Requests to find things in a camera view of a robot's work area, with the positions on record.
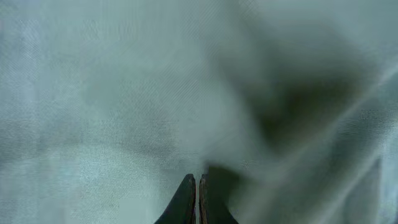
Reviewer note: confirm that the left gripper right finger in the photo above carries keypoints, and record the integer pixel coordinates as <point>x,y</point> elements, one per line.
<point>213,202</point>

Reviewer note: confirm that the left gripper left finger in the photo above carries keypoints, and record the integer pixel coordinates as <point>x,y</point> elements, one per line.
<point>181,208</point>

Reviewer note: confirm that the dark green shorts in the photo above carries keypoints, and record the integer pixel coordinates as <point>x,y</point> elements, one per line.
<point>107,105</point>

